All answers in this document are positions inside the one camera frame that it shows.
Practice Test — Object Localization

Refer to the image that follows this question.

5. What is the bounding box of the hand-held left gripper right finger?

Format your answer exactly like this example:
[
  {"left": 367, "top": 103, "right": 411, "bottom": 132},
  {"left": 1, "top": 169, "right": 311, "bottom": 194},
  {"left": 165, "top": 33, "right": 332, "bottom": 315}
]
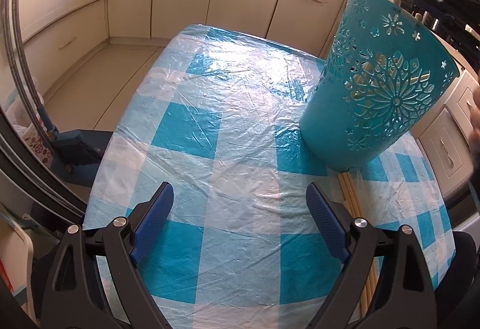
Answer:
[{"left": 305, "top": 181, "right": 439, "bottom": 329}]

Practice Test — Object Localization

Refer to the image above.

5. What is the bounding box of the blue white checkered tablecloth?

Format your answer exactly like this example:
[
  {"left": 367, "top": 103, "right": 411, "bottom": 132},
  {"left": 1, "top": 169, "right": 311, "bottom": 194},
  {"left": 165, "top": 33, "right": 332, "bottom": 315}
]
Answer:
[{"left": 82, "top": 23, "right": 456, "bottom": 329}]

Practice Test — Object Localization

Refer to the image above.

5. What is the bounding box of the person's right leg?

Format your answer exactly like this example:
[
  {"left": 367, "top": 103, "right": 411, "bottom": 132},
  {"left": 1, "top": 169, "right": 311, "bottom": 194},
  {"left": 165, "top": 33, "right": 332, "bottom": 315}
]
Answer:
[{"left": 435, "top": 229, "right": 478, "bottom": 294}]

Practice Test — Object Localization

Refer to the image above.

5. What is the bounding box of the blue broom and dustpan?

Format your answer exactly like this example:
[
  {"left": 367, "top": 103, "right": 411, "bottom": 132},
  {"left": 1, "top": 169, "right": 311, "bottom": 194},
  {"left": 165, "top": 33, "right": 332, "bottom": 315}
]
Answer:
[{"left": 37, "top": 104, "right": 106, "bottom": 185}]

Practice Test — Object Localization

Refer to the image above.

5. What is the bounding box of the teal perforated plastic basket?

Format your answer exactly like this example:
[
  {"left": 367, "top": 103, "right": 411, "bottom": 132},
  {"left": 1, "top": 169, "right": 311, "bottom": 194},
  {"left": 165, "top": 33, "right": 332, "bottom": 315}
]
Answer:
[{"left": 299, "top": 0, "right": 463, "bottom": 170}]

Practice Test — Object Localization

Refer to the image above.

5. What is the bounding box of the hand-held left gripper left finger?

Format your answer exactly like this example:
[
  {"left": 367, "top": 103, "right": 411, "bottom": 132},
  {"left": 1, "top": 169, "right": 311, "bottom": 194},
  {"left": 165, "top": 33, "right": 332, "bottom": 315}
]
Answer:
[{"left": 39, "top": 181, "right": 176, "bottom": 329}]

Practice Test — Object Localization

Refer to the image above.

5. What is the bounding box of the white cabinet with wide drawers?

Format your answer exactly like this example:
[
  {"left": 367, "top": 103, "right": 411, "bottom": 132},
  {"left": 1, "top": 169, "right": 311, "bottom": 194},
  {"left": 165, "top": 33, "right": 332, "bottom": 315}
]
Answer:
[{"left": 17, "top": 0, "right": 113, "bottom": 95}]

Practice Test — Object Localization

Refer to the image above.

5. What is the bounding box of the floral plastic bag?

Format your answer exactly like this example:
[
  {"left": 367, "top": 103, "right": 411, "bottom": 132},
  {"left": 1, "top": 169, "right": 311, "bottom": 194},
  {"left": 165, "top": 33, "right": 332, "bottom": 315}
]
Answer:
[{"left": 5, "top": 104, "right": 56, "bottom": 169}]

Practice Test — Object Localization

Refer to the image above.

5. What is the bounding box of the white cabinet with small drawers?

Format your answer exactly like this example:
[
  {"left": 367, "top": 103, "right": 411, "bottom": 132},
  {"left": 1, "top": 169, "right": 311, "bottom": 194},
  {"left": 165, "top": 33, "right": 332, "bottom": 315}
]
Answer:
[{"left": 412, "top": 68, "right": 480, "bottom": 210}]

